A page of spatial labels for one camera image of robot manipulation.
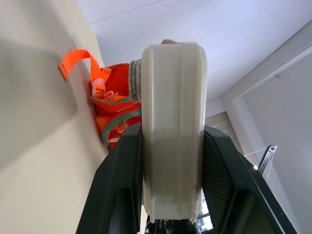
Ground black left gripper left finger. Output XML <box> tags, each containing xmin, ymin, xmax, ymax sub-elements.
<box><xmin>76</xmin><ymin>122</ymin><xmax>143</xmax><ymax>234</ymax></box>

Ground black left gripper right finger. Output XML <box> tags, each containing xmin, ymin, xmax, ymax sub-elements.
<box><xmin>201</xmin><ymin>125</ymin><xmax>298</xmax><ymax>234</ymax></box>

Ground white plastic box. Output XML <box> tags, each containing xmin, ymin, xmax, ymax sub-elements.
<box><xmin>140</xmin><ymin>41</ymin><xmax>208</xmax><ymax>223</ymax></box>

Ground orange and teal backpack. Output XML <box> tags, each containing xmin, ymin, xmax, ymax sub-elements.
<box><xmin>58</xmin><ymin>49</ymin><xmax>144</xmax><ymax>152</ymax></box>

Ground silver metal stand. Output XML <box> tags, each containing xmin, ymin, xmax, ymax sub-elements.
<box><xmin>257</xmin><ymin>145</ymin><xmax>278</xmax><ymax>182</ymax></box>

